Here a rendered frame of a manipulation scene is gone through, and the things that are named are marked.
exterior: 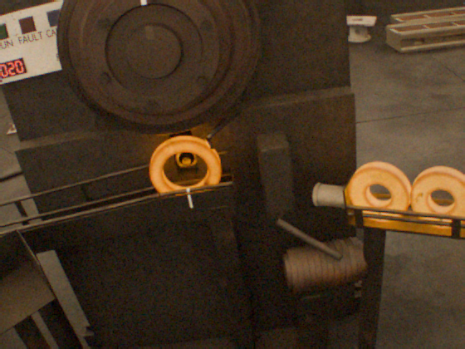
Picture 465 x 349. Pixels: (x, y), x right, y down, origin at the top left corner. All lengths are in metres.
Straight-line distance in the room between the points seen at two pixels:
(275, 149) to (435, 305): 0.97
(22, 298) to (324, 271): 0.79
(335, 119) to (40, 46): 0.81
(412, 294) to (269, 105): 1.00
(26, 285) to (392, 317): 1.25
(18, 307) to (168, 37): 0.75
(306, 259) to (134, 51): 0.68
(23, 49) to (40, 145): 0.27
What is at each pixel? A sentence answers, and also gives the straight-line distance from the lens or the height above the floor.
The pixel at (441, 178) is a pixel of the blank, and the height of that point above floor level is 0.79.
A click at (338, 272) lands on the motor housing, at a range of 1.29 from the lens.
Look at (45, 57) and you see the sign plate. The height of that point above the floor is 1.10.
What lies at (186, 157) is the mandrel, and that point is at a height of 0.75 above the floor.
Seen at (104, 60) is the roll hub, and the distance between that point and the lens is 1.04.
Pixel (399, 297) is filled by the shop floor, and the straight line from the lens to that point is 1.91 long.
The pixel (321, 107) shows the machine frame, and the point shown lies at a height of 0.84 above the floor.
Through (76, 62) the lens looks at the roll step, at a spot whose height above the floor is 1.11.
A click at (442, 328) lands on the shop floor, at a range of 1.83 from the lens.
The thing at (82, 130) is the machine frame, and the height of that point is 0.87.
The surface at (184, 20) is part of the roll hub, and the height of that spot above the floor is 1.17.
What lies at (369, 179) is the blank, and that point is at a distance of 1.17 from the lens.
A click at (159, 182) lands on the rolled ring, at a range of 1.28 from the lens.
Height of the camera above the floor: 1.38
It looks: 31 degrees down
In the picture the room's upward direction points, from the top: 9 degrees counter-clockwise
